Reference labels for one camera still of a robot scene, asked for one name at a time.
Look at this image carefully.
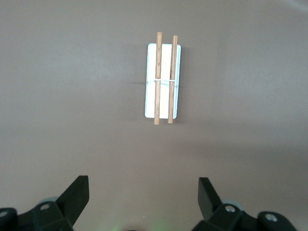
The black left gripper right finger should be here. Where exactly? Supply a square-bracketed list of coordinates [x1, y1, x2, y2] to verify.
[192, 177, 295, 231]

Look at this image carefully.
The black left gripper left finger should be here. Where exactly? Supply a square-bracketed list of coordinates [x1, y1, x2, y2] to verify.
[0, 175, 90, 231]

